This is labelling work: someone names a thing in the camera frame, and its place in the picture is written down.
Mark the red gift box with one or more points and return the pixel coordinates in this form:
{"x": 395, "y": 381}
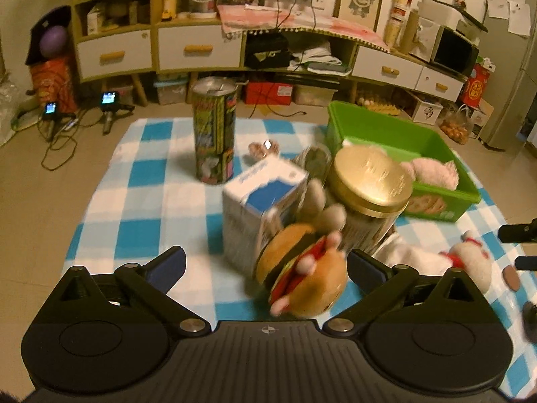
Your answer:
{"x": 472, "y": 92}

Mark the purple ball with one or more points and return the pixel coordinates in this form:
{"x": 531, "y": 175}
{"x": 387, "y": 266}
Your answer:
{"x": 53, "y": 42}

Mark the hamburger plush toy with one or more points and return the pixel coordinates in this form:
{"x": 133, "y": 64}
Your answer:
{"x": 303, "y": 271}

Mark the santa plush toy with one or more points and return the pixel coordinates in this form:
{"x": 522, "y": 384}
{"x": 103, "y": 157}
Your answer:
{"x": 468, "y": 255}

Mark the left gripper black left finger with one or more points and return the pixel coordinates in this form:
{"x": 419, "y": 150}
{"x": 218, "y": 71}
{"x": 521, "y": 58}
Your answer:
{"x": 149, "y": 284}

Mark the glass jar with gold lid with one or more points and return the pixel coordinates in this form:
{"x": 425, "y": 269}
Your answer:
{"x": 374, "y": 190}

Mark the blue white milk carton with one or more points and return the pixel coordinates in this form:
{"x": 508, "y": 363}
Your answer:
{"x": 257, "y": 204}

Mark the grey refrigerator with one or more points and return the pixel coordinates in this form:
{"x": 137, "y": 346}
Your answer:
{"x": 510, "y": 43}

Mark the green plastic storage bin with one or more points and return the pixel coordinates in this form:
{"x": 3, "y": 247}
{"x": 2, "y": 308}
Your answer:
{"x": 404, "y": 141}

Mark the small camera on tripod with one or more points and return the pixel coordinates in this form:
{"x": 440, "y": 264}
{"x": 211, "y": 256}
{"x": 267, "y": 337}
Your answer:
{"x": 55, "y": 119}
{"x": 113, "y": 108}

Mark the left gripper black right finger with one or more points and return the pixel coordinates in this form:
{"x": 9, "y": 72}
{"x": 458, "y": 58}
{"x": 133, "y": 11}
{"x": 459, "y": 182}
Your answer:
{"x": 384, "y": 287}

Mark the black white microwave oven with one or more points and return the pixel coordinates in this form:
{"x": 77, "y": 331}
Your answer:
{"x": 436, "y": 44}

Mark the wooden cabinet with white drawers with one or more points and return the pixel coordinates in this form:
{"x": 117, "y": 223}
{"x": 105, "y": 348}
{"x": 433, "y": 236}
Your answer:
{"x": 182, "y": 44}

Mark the pink red table runner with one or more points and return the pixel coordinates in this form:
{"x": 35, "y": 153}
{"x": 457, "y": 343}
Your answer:
{"x": 262, "y": 19}

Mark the white perforated storage box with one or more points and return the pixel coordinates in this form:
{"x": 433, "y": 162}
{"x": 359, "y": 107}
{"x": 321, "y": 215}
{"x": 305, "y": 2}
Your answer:
{"x": 422, "y": 109}

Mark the black bag on shelf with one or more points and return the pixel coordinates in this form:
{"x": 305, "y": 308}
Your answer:
{"x": 265, "y": 51}

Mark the red box under cabinet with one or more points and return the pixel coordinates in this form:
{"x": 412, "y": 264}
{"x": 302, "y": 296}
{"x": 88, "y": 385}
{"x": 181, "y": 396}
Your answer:
{"x": 268, "y": 93}

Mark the egg tray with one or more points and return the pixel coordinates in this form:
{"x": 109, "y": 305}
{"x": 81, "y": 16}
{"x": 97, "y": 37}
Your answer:
{"x": 378, "y": 105}

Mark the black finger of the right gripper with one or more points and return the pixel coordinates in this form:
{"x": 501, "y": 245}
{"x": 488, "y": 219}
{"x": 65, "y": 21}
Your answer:
{"x": 526, "y": 263}
{"x": 518, "y": 233}

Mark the tall green printed can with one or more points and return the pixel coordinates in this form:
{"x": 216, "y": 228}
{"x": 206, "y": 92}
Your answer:
{"x": 214, "y": 115}

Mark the orange red patterned box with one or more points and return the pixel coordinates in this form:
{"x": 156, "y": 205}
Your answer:
{"x": 53, "y": 81}

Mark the bag of oranges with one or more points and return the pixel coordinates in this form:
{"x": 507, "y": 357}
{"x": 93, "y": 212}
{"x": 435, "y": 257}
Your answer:
{"x": 457, "y": 125}

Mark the blue white checkered cloth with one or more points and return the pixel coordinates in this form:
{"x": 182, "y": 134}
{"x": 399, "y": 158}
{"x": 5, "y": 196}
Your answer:
{"x": 150, "y": 199}

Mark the pink plush toy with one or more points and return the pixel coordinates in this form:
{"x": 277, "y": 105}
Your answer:
{"x": 432, "y": 172}

